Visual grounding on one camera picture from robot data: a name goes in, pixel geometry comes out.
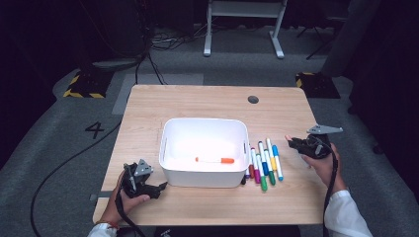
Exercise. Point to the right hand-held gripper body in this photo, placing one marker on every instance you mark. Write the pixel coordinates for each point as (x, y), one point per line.
(318, 146)

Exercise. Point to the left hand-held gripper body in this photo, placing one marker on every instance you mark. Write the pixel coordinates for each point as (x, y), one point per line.
(136, 186)

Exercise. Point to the light blue marker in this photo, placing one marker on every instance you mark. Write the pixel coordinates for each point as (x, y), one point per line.
(275, 150)

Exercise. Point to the yellow marker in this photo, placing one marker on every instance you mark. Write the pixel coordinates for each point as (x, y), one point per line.
(273, 164)

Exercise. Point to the dark blue marker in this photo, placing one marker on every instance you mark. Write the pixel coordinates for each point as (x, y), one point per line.
(265, 169)

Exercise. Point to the white plastic bin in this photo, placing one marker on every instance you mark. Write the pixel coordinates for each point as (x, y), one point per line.
(204, 179)

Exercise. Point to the light green marker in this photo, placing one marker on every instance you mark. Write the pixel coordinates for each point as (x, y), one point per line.
(263, 184)

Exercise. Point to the magenta marker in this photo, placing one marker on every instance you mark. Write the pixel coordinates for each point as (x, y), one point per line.
(257, 176)

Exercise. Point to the brown marker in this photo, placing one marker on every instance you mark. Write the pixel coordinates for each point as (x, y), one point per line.
(251, 171)

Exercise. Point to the purple marker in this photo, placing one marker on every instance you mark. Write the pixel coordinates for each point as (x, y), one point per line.
(247, 173)

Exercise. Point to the black marker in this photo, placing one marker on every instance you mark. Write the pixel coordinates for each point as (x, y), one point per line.
(243, 180)

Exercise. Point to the orange marker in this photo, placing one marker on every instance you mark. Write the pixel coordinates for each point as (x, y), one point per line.
(227, 160)

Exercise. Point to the person's left hand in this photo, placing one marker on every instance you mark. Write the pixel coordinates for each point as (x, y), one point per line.
(130, 204)

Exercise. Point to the person's right hand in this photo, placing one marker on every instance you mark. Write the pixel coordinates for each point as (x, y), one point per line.
(327, 171)

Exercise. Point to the grey tape strip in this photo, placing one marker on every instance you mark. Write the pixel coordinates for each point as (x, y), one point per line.
(103, 194)

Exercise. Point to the black yellow striped floor mat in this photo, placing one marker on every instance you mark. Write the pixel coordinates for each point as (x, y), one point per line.
(318, 86)
(87, 85)

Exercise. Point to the black tripod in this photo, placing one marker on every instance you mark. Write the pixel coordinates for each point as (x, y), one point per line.
(321, 36)

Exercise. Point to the grey curtain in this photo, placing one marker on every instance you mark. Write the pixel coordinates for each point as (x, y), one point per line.
(349, 36)

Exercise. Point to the dark round stand base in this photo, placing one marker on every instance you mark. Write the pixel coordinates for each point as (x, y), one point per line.
(115, 64)

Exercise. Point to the white metal table frame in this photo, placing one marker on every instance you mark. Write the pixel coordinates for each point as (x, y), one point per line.
(243, 10)

